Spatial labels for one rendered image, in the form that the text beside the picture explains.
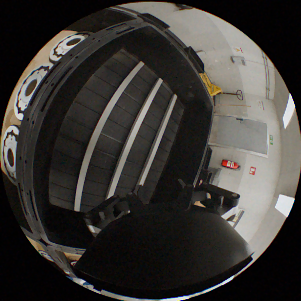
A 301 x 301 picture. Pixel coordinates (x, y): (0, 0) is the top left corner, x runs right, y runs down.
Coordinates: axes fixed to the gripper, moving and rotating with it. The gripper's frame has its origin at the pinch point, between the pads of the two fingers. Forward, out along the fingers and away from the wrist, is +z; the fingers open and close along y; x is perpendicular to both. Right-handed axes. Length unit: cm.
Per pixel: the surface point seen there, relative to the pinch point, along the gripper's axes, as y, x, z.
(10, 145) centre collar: -20.5, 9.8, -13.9
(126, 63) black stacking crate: -3.1, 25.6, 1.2
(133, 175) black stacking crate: -5.6, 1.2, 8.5
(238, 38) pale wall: 223, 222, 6
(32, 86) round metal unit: -17.6, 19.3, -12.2
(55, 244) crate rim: -14.8, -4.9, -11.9
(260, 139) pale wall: 287, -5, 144
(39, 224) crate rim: -13.6, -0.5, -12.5
